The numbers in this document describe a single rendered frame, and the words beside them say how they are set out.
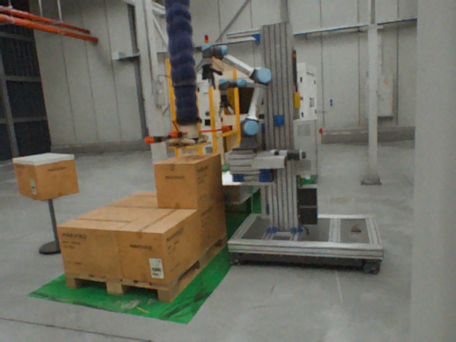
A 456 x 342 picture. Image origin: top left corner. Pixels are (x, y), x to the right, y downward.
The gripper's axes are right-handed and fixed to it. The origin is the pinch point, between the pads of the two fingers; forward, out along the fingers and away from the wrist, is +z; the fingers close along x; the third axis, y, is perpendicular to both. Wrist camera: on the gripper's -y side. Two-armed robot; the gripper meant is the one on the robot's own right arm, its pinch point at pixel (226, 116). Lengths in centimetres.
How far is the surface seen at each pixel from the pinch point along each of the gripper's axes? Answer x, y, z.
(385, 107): 167, -883, 31
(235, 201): 1, -5, 86
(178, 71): -25, 41, -42
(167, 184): -36, 62, 53
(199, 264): -8, 68, 123
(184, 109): -23.5, 39.8, -9.8
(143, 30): -131, -75, -110
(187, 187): -16, 62, 55
